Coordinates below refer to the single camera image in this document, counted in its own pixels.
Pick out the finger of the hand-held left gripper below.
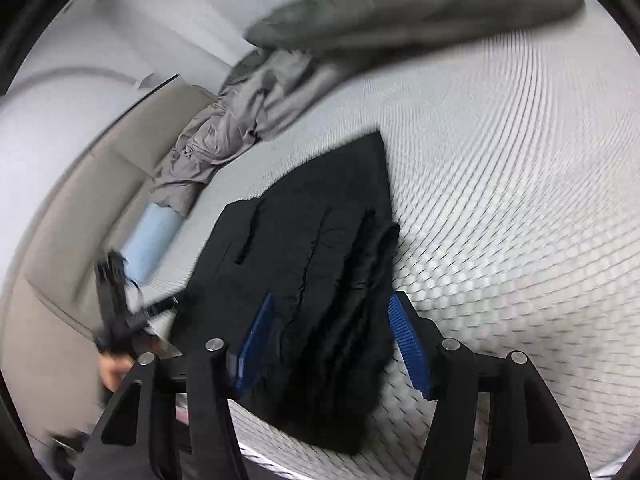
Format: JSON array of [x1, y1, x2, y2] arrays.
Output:
[[93, 250, 130, 328], [125, 292, 197, 332]]

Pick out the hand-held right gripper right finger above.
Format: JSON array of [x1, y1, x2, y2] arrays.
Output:
[[387, 290, 588, 480]]

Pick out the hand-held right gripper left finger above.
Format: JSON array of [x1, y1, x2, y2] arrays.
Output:
[[72, 292, 276, 480]]

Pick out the black pants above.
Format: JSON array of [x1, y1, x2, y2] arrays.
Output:
[[170, 130, 401, 456]]

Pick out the person's left hand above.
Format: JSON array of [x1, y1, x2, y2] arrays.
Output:
[[97, 352, 133, 392]]

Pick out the white patterned mattress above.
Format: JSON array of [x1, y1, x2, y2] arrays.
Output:
[[135, 0, 640, 480]]

